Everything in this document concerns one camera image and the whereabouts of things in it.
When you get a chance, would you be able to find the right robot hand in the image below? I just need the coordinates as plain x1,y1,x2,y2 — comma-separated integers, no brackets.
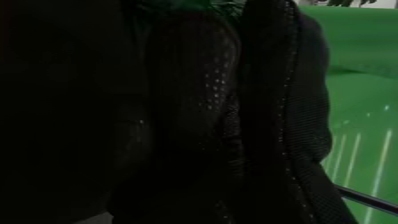
0,0,361,224

